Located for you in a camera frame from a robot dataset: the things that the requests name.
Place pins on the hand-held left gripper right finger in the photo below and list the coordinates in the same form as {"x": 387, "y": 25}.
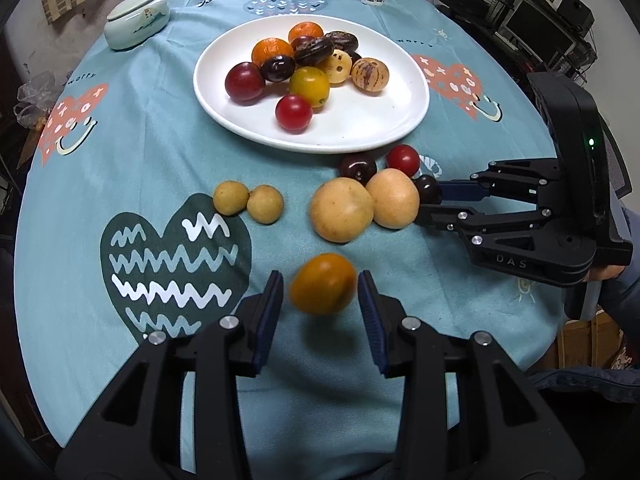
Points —
{"x": 372, "y": 330}

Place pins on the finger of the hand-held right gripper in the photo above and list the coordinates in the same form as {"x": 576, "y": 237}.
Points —
{"x": 460, "y": 191}
{"x": 440, "y": 215}

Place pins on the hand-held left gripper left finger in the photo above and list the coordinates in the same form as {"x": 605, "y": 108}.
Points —
{"x": 267, "y": 330}

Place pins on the dark purple plum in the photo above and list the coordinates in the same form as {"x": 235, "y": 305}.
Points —
{"x": 357, "y": 167}
{"x": 277, "y": 69}
{"x": 427, "y": 189}

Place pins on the orange-yellow tomato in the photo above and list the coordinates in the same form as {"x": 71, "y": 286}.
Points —
{"x": 322, "y": 284}

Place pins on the white oval plate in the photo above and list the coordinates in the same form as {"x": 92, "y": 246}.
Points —
{"x": 380, "y": 120}

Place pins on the small dark round fruit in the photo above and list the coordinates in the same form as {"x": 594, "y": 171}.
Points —
{"x": 355, "y": 56}

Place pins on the red tomato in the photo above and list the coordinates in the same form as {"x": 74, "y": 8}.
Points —
{"x": 293, "y": 113}
{"x": 402, "y": 160}

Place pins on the dark brown striped fruit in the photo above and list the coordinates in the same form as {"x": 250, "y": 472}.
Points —
{"x": 345, "y": 40}

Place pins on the large dark wrinkled fruit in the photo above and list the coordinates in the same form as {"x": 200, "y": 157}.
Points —
{"x": 312, "y": 54}

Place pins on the dark red plum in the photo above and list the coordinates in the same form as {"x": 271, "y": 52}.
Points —
{"x": 300, "y": 42}
{"x": 244, "y": 82}

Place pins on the small mandarin orange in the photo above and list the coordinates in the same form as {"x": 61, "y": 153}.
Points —
{"x": 306, "y": 30}

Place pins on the large mandarin orange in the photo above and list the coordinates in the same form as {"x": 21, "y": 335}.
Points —
{"x": 270, "y": 51}

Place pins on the person's right forearm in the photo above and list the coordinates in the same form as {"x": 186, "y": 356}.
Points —
{"x": 627, "y": 240}

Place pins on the person's right hand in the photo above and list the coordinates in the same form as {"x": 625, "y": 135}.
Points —
{"x": 606, "y": 273}

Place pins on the large tan round fruit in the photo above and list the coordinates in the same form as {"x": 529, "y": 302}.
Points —
{"x": 392, "y": 199}
{"x": 342, "y": 210}

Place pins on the small tan round fruit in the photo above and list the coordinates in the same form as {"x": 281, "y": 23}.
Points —
{"x": 231, "y": 198}
{"x": 265, "y": 204}

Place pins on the black computer monitor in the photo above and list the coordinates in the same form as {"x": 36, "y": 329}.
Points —
{"x": 537, "y": 35}

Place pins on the tan striped round fruit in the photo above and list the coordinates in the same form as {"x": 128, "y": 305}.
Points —
{"x": 369, "y": 76}

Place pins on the black desk speaker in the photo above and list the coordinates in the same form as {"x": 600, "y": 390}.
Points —
{"x": 575, "y": 10}

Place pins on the yellow spotted round fruit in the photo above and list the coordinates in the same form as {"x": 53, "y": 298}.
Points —
{"x": 336, "y": 66}

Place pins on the brown cardboard box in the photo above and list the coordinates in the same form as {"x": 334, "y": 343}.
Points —
{"x": 590, "y": 340}

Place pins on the yellow tomato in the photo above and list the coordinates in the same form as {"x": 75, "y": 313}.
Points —
{"x": 309, "y": 86}

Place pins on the black hat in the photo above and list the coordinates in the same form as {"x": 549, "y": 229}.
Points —
{"x": 465, "y": 2}

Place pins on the teal printed tablecloth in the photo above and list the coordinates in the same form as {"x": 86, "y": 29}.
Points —
{"x": 150, "y": 160}

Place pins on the person's blue clothing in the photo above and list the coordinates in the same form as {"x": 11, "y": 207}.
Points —
{"x": 575, "y": 380}

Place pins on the clear plastic bag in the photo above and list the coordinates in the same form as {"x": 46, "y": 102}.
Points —
{"x": 35, "y": 97}

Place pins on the celadon lidded ceramic dish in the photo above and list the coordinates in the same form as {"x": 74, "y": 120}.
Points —
{"x": 135, "y": 20}

